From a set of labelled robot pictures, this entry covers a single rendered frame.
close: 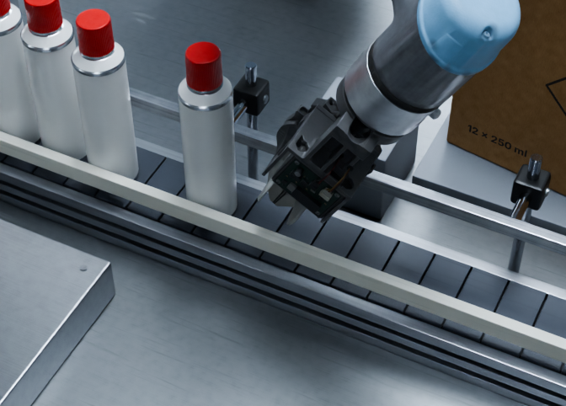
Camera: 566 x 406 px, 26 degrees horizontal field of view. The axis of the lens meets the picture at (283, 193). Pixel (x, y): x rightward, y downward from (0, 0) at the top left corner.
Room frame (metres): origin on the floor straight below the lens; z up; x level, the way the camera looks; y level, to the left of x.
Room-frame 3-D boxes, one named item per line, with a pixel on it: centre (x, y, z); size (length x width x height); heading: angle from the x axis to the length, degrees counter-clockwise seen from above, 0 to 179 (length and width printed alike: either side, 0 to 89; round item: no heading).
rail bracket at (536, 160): (0.80, -0.23, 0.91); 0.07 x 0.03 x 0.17; 154
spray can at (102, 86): (0.91, 0.18, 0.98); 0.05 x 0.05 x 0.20
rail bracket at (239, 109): (0.93, 0.04, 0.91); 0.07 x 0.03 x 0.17; 154
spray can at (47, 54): (0.94, 0.23, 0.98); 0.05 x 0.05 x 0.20
